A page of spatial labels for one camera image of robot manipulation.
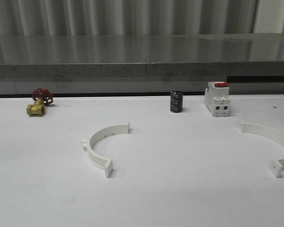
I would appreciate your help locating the white half pipe clamp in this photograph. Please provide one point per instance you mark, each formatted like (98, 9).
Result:
(96, 159)
(276, 166)

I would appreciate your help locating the black cylindrical capacitor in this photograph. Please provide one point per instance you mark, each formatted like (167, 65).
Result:
(176, 101)

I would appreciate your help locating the brass valve red handwheel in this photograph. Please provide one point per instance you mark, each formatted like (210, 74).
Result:
(42, 97)

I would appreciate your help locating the grey stone counter ledge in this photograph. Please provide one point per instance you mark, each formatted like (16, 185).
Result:
(102, 64)

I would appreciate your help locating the white pleated curtain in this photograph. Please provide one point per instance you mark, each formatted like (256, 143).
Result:
(140, 17)

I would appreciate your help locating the white circuit breaker red switch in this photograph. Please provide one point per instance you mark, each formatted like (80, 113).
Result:
(217, 98)

